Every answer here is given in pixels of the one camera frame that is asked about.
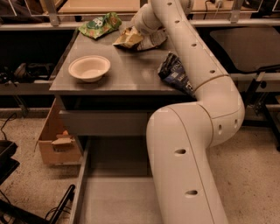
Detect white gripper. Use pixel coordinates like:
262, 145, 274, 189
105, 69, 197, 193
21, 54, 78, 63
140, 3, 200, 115
131, 3, 162, 36

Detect brown chip bag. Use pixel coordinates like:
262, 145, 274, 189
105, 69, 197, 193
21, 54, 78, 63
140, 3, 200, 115
113, 26, 167, 52

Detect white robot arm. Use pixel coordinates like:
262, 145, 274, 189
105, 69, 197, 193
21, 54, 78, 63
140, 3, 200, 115
133, 0, 245, 224

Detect green chip bag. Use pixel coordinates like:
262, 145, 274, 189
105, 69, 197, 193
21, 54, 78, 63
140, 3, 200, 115
79, 12, 122, 39

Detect blue chip bag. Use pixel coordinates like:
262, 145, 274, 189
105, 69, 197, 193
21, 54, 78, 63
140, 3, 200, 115
157, 52, 194, 98

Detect grey drawer cabinet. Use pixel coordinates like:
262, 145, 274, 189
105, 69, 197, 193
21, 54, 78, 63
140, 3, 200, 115
50, 31, 193, 151

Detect closed top drawer front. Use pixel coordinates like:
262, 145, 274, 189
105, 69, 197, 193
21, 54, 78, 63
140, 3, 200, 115
59, 110, 150, 137

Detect open middle drawer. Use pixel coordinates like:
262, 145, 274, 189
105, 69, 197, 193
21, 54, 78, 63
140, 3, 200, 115
69, 136, 163, 224

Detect white paper bowl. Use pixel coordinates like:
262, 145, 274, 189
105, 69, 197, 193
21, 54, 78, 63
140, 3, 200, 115
68, 55, 110, 82

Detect wooden background table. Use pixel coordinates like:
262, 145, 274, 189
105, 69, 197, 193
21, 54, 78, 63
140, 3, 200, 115
59, 0, 258, 14

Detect black headphones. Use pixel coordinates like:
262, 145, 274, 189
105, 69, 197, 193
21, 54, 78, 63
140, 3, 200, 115
0, 63, 55, 84

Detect cardboard box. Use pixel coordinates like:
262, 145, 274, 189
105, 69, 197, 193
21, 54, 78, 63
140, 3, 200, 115
38, 101, 82, 165

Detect black floor cable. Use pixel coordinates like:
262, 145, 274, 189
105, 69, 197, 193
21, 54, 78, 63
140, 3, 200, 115
0, 112, 18, 141

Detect black cart frame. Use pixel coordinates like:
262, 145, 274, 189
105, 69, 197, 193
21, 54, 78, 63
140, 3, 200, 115
0, 140, 76, 224

